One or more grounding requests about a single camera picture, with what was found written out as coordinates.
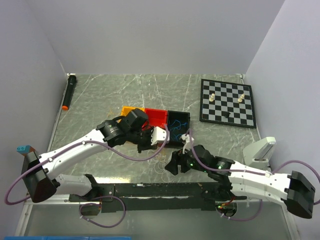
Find black white chessboard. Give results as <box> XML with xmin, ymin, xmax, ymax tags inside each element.
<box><xmin>199</xmin><ymin>79</ymin><xmax>257</xmax><ymax>129</ymax></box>

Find red plastic bin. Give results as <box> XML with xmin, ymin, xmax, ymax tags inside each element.
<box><xmin>145</xmin><ymin>108</ymin><xmax>168</xmax><ymax>128</ymax></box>

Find white wire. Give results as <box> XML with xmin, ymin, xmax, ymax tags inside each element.
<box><xmin>147</xmin><ymin>151</ymin><xmax>173</xmax><ymax>182</ymax></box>

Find white chess pawn left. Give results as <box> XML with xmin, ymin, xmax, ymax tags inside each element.
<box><xmin>209</xmin><ymin>93</ymin><xmax>215</xmax><ymax>103</ymax></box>

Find blue wire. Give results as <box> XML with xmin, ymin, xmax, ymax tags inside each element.
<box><xmin>167</xmin><ymin>119</ymin><xmax>188</xmax><ymax>141</ymax></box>

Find blue box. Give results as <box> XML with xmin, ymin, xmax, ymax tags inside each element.
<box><xmin>4</xmin><ymin>236</ymin><xmax>132</xmax><ymax>240</ymax></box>

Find white tape dispenser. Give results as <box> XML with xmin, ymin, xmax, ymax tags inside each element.
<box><xmin>242</xmin><ymin>136</ymin><xmax>277</xmax><ymax>170</ymax></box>

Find white chess pawn right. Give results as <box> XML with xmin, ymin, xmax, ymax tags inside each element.
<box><xmin>237</xmin><ymin>93</ymin><xmax>245</xmax><ymax>103</ymax></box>

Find white chess pawn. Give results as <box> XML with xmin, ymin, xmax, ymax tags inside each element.
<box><xmin>237</xmin><ymin>93</ymin><xmax>245</xmax><ymax>103</ymax></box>
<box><xmin>209</xmin><ymin>93</ymin><xmax>215</xmax><ymax>103</ymax></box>

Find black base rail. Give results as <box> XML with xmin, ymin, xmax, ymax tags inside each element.
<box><xmin>68</xmin><ymin>182</ymin><xmax>246</xmax><ymax>213</ymax></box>

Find aluminium frame rail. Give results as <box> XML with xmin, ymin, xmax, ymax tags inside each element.
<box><xmin>16</xmin><ymin>195</ymin><xmax>300</xmax><ymax>240</ymax></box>

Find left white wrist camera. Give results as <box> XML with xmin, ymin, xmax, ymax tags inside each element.
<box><xmin>151</xmin><ymin>126</ymin><xmax>170</xmax><ymax>146</ymax></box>

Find blue brown block tool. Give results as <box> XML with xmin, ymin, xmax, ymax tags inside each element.
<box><xmin>16</xmin><ymin>145</ymin><xmax>37</xmax><ymax>157</ymax></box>

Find black orange marker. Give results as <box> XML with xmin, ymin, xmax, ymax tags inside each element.
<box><xmin>61</xmin><ymin>75</ymin><xmax>78</xmax><ymax>111</ymax></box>

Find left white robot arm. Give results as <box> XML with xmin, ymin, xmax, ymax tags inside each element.
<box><xmin>22</xmin><ymin>108</ymin><xmax>166</xmax><ymax>203</ymax></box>

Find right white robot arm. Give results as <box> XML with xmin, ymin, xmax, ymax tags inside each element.
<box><xmin>165</xmin><ymin>145</ymin><xmax>316</xmax><ymax>219</ymax></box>

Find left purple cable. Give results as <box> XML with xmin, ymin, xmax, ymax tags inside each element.
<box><xmin>4</xmin><ymin>123</ymin><xmax>171</xmax><ymax>228</ymax></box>

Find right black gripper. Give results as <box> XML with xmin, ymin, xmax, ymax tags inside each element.
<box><xmin>164</xmin><ymin>145</ymin><xmax>209</xmax><ymax>176</ymax></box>

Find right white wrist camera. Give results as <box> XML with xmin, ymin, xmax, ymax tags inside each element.
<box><xmin>180</xmin><ymin>133</ymin><xmax>194</xmax><ymax>154</ymax></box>

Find black chess piece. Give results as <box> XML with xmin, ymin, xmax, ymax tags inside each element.
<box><xmin>223</xmin><ymin>112</ymin><xmax>231</xmax><ymax>118</ymax></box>

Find black plastic bin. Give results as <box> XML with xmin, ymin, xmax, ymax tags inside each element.
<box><xmin>166</xmin><ymin>110</ymin><xmax>190</xmax><ymax>148</ymax></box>

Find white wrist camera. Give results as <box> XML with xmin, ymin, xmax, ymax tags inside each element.
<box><xmin>180</xmin><ymin>133</ymin><xmax>194</xmax><ymax>154</ymax></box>
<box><xmin>151</xmin><ymin>126</ymin><xmax>170</xmax><ymax>146</ymax></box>

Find yellow plastic bin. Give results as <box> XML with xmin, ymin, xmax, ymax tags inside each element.
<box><xmin>120</xmin><ymin>106</ymin><xmax>148</xmax><ymax>123</ymax></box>

